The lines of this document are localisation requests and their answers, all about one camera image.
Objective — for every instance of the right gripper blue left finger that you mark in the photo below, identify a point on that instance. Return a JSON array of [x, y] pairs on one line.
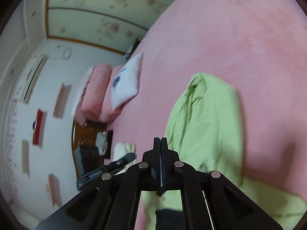
[[155, 163]]

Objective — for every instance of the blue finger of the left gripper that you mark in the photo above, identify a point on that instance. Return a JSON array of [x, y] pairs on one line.
[[122, 162]]

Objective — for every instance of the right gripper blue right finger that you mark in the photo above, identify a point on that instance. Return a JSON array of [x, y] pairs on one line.
[[167, 160]]

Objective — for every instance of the green and black hooded jacket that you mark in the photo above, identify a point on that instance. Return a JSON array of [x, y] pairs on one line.
[[205, 129]]

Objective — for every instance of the white folded clothes stack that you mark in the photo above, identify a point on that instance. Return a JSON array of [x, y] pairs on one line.
[[121, 149]]

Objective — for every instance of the grey plush toy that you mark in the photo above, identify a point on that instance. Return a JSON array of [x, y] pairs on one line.
[[101, 142]]

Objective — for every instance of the brown wooden headboard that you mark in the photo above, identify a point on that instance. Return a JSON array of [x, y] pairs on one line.
[[85, 135]]

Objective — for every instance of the pink folded quilt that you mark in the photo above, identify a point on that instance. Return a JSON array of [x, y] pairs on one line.
[[93, 98]]

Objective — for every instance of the white small pillow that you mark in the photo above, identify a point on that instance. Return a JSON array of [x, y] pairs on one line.
[[126, 83]]

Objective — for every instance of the white air conditioner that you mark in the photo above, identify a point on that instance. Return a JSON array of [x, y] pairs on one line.
[[29, 77]]

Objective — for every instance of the floral wardrobe doors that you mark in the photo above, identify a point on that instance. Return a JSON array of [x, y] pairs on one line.
[[110, 24]]

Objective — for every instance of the pink bed blanket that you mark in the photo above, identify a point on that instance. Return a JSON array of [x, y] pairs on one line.
[[256, 46]]

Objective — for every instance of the red wall frame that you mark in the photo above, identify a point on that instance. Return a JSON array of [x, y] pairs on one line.
[[38, 128]]

